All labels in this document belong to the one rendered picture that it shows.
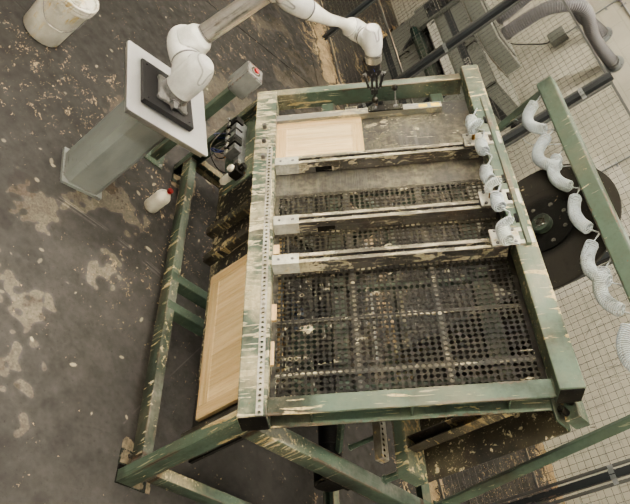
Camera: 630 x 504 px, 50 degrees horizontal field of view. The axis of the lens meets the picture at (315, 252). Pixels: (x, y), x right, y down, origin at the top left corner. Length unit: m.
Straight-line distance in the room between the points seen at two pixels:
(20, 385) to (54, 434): 0.25
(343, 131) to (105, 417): 1.96
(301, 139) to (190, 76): 0.78
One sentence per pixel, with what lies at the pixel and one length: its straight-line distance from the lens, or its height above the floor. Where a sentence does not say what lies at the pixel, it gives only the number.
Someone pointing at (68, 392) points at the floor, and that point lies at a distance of 3.31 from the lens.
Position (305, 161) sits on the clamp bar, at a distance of 3.61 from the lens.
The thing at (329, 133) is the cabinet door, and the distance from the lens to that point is 3.87.
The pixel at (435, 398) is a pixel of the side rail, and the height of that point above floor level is 1.44.
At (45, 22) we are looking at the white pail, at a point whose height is 0.14.
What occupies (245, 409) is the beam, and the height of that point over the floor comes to 0.84.
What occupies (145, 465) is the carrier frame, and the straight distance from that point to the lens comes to 3.14.
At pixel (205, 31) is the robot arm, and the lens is 3.55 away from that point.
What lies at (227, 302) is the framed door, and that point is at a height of 0.41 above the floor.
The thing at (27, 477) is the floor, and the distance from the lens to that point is 3.09.
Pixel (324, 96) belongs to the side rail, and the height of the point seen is 1.12.
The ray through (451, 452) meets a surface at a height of 1.16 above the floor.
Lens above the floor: 2.57
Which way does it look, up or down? 28 degrees down
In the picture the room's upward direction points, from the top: 59 degrees clockwise
